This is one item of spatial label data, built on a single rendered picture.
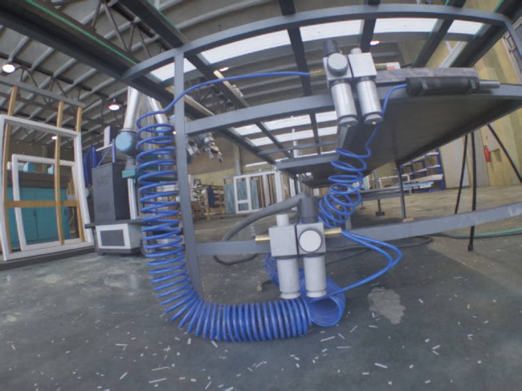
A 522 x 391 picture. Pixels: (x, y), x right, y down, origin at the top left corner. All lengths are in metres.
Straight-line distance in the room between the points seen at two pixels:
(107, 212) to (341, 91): 2.20
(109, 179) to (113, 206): 0.25
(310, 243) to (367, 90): 0.33
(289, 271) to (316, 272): 0.05
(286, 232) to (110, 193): 2.03
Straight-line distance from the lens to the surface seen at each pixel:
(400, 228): 0.59
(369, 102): 0.54
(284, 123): 1.90
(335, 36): 0.95
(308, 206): 0.50
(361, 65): 0.57
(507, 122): 8.48
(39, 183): 4.65
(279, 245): 0.50
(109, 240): 2.31
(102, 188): 2.48
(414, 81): 0.62
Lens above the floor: 0.32
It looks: 2 degrees up
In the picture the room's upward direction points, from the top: 7 degrees counter-clockwise
